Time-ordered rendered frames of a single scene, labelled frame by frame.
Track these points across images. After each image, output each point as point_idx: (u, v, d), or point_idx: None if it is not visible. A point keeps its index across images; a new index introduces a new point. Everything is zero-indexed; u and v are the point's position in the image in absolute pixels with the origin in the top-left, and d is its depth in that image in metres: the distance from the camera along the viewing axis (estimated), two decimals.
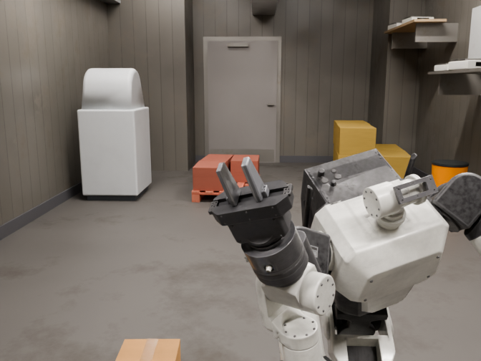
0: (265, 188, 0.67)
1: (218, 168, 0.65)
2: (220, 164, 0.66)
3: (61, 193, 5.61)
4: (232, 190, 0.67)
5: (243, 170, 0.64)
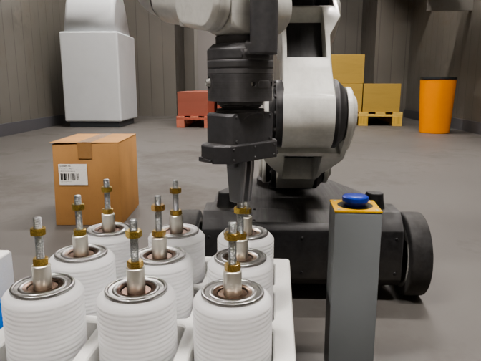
0: None
1: (233, 201, 0.67)
2: (238, 203, 0.66)
3: (43, 118, 5.50)
4: (235, 172, 0.67)
5: None
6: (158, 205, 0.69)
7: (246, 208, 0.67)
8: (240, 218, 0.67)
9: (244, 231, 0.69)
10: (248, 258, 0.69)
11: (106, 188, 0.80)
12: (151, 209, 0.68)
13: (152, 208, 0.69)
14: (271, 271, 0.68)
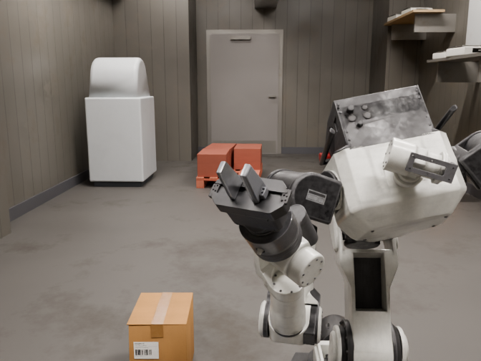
0: (264, 192, 0.67)
1: (219, 169, 0.65)
2: (221, 163, 0.66)
3: (69, 179, 5.75)
4: (232, 185, 0.68)
5: (241, 178, 0.64)
6: None
7: None
8: None
9: None
10: None
11: None
12: None
13: None
14: None
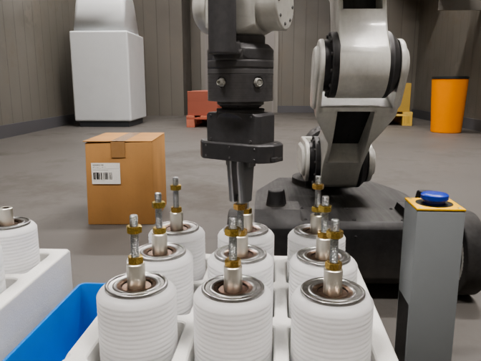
0: (228, 164, 0.67)
1: (244, 203, 0.66)
2: (248, 201, 0.67)
3: (53, 117, 5.49)
4: (241, 174, 0.66)
5: (232, 198, 0.67)
6: (235, 206, 0.67)
7: (321, 207, 0.66)
8: (321, 214, 0.67)
9: (325, 233, 0.66)
10: (318, 258, 0.67)
11: (176, 186, 0.79)
12: (244, 209, 0.67)
13: (242, 208, 0.67)
14: (295, 272, 0.66)
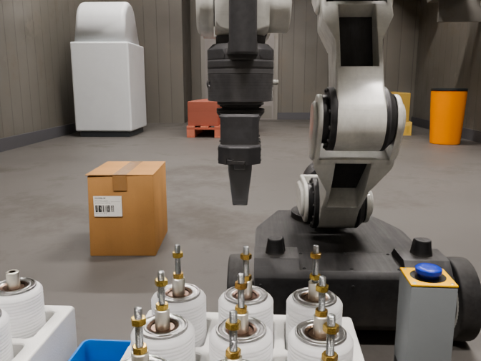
0: (240, 169, 0.63)
1: None
2: None
3: (54, 127, 5.51)
4: None
5: (248, 199, 0.66)
6: None
7: (318, 287, 0.68)
8: (319, 293, 0.69)
9: (322, 311, 0.69)
10: (315, 335, 0.70)
11: (178, 254, 0.81)
12: (235, 287, 0.70)
13: (235, 286, 0.70)
14: (293, 350, 0.68)
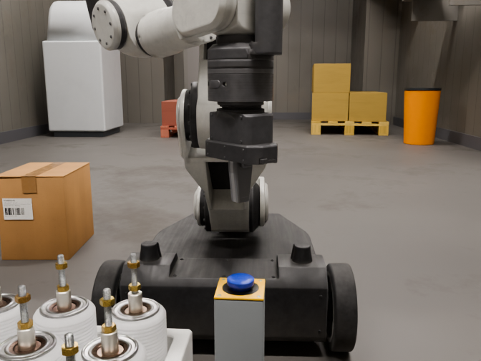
0: (248, 166, 0.65)
1: (240, 200, 0.68)
2: (235, 201, 0.67)
3: (26, 127, 5.46)
4: (243, 172, 0.67)
5: (246, 195, 0.68)
6: None
7: (101, 301, 0.63)
8: (106, 307, 0.64)
9: (107, 327, 0.63)
10: (102, 353, 0.64)
11: None
12: (15, 301, 0.64)
13: (16, 299, 0.65)
14: None
